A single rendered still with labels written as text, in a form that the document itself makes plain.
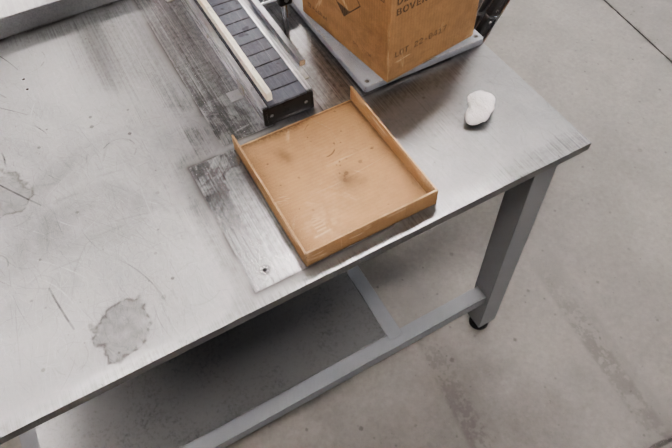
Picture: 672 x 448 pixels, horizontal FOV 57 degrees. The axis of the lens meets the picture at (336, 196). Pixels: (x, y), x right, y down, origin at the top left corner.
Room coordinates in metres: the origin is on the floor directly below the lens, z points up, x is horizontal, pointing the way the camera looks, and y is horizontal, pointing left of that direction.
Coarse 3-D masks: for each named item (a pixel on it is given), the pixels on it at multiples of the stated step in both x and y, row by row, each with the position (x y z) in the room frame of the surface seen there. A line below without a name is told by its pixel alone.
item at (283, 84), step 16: (208, 0) 1.19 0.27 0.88; (224, 0) 1.19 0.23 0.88; (224, 16) 1.13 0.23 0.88; (240, 16) 1.13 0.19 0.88; (240, 32) 1.07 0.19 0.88; (256, 32) 1.07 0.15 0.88; (256, 48) 1.02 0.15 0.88; (272, 48) 1.02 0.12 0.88; (240, 64) 0.97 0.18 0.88; (256, 64) 0.97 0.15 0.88; (272, 64) 0.97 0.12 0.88; (272, 80) 0.92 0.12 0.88; (288, 80) 0.92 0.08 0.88; (272, 96) 0.88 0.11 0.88; (288, 96) 0.88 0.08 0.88
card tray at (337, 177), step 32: (352, 96) 0.90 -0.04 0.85; (288, 128) 0.83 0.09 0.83; (320, 128) 0.83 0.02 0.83; (352, 128) 0.83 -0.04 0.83; (384, 128) 0.79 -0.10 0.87; (256, 160) 0.76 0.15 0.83; (288, 160) 0.75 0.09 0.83; (320, 160) 0.75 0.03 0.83; (352, 160) 0.75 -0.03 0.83; (384, 160) 0.74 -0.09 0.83; (288, 192) 0.68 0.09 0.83; (320, 192) 0.67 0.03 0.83; (352, 192) 0.67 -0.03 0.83; (384, 192) 0.67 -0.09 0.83; (416, 192) 0.66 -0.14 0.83; (288, 224) 0.58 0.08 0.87; (320, 224) 0.61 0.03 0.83; (352, 224) 0.60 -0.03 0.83; (384, 224) 0.59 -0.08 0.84; (320, 256) 0.54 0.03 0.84
